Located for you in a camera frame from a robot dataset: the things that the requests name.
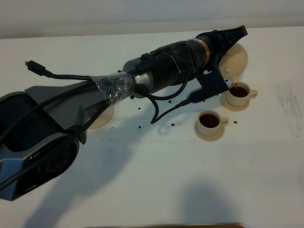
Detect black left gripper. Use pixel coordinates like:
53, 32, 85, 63
197, 25, 247, 71

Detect beige teapot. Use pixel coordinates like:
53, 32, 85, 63
219, 43, 248, 84

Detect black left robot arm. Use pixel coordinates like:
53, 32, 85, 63
0, 26, 247, 201

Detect beige teapot saucer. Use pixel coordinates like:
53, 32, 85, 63
88, 104, 114, 129

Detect beige far teacup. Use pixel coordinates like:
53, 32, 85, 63
226, 82, 258, 107

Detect beige teacup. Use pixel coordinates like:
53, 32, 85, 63
196, 110, 229, 137
226, 82, 258, 107

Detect beige far saucer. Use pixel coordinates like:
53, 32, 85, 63
220, 92, 250, 112

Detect beige near teacup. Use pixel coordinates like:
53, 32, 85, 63
196, 110, 229, 137

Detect beige near saucer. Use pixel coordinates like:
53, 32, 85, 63
194, 120, 225, 142

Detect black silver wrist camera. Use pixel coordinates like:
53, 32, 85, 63
188, 66, 229, 103

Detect black loose usb cable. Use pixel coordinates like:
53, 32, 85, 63
24, 59, 143, 186

